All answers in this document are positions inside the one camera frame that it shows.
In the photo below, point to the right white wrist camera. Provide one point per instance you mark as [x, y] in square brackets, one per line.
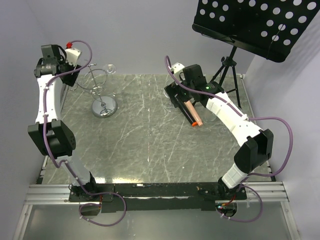
[176, 69]

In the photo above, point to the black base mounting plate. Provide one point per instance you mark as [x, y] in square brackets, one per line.
[158, 196]

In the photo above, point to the black microphone orange end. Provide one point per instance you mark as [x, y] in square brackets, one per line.
[186, 112]

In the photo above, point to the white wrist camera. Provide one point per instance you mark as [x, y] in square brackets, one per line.
[176, 69]
[72, 54]

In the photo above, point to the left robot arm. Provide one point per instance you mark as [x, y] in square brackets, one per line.
[58, 67]

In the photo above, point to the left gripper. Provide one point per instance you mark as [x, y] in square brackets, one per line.
[70, 79]

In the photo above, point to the chrome wine glass rack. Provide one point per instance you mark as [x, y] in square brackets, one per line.
[93, 82]

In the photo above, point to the pink microphone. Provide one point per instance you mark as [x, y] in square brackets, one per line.
[194, 113]

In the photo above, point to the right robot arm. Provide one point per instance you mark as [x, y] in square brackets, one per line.
[255, 144]

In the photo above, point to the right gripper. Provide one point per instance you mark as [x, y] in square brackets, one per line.
[173, 89]

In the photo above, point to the clear wine glass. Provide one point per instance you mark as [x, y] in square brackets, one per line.
[223, 130]
[209, 116]
[168, 106]
[110, 69]

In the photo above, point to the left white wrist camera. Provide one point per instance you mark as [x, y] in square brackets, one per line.
[72, 54]

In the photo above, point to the black perforated music stand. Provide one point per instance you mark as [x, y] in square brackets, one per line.
[266, 28]

